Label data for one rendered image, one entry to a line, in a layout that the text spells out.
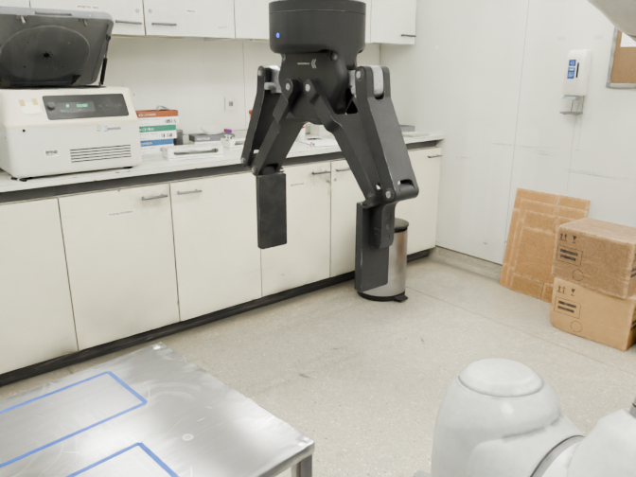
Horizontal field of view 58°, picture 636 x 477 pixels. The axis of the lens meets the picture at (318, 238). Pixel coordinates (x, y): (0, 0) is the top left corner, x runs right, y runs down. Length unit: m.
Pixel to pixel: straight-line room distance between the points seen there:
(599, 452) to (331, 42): 0.51
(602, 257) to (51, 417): 2.63
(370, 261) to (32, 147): 2.29
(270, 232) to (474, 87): 3.45
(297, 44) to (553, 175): 3.29
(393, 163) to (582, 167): 3.20
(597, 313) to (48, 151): 2.70
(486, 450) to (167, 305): 2.41
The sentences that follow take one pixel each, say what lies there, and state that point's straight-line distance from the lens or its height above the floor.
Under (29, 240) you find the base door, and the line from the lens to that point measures 2.70.
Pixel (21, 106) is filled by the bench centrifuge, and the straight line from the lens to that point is 2.67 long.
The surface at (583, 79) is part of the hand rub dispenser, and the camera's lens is 3.47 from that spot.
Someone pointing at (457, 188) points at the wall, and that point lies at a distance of 4.06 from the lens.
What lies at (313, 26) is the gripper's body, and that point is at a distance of 0.43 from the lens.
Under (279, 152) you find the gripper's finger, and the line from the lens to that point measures 0.52.
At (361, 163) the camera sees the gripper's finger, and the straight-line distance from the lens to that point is 0.42.
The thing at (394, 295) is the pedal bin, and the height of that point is 0.04.
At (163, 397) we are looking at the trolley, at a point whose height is 0.82.
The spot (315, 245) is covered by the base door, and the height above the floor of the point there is 0.32.
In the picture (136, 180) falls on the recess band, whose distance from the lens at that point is 2.83.
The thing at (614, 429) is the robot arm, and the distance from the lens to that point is 0.72.
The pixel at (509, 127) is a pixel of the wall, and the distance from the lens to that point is 3.79.
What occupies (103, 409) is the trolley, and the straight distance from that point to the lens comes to 1.03.
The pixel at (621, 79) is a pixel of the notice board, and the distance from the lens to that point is 3.46.
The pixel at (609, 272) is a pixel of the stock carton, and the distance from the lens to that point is 3.12.
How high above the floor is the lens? 1.36
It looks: 17 degrees down
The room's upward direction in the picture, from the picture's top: straight up
